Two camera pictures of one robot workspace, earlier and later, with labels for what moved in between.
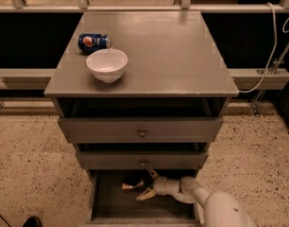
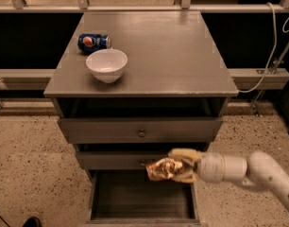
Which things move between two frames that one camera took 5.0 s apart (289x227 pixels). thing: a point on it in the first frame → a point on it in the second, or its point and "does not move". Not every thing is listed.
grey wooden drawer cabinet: x=143 y=94 does not move
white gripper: x=160 y=185 → x=212 y=166
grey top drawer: x=141 y=130 does not move
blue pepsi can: x=92 y=42 does not move
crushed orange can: x=126 y=185 → x=163 y=169
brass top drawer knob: x=142 y=133 does not move
